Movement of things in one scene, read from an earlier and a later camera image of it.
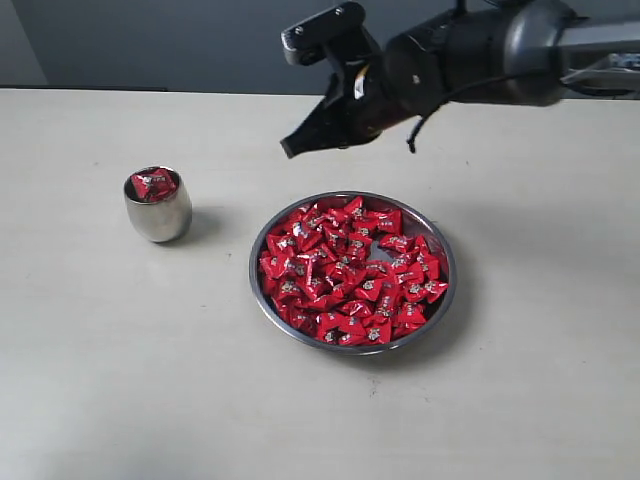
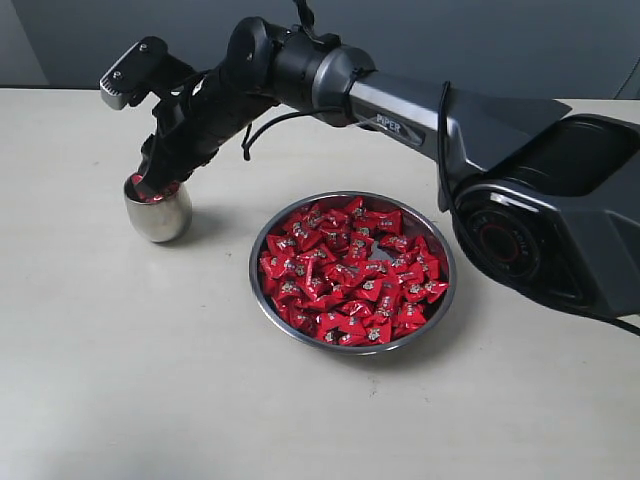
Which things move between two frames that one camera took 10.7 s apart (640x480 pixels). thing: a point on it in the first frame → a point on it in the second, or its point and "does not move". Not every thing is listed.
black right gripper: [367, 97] → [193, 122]
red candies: [154, 185] does not move
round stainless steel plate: [352, 273] does not move
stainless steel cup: [159, 203] does not move
